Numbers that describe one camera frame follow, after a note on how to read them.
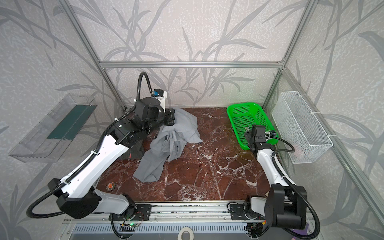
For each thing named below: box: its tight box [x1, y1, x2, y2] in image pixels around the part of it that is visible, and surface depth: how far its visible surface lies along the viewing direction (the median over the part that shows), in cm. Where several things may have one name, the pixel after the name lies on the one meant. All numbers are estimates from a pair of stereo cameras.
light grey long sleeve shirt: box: [133, 108, 203, 183], surface depth 80 cm
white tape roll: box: [178, 227, 194, 240], surface depth 69 cm
